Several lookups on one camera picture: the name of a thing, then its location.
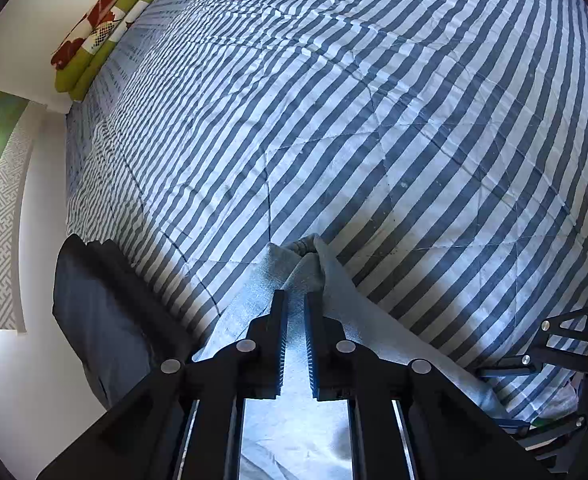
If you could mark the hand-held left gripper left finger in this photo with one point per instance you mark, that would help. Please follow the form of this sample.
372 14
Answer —
280 345

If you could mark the green floral folded blanket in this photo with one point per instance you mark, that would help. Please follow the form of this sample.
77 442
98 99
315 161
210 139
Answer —
139 5

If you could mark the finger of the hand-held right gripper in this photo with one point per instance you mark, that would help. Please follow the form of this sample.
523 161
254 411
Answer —
514 427
504 367

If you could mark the folded shiny black pants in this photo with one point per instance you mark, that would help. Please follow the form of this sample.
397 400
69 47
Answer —
99 320

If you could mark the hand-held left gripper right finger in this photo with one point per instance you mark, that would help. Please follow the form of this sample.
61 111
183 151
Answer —
311 350

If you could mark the blue white striped blanket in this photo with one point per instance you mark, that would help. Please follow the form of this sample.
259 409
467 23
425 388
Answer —
374 110

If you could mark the light blue jeans pants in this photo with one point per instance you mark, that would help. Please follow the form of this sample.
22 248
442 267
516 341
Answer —
344 320

